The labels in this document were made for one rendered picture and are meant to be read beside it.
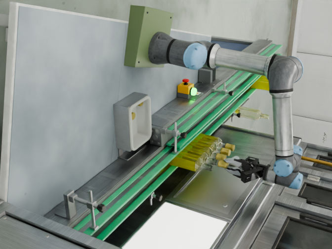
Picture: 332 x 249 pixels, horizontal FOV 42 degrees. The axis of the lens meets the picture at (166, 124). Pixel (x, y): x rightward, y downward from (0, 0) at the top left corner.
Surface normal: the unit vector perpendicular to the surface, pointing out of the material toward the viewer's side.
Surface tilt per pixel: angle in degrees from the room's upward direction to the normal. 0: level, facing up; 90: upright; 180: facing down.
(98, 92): 0
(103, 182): 90
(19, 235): 90
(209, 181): 90
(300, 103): 90
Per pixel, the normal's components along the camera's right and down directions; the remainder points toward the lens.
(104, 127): 0.87, 0.21
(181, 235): -0.01, -0.90
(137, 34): -0.47, 0.11
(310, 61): -0.49, 0.39
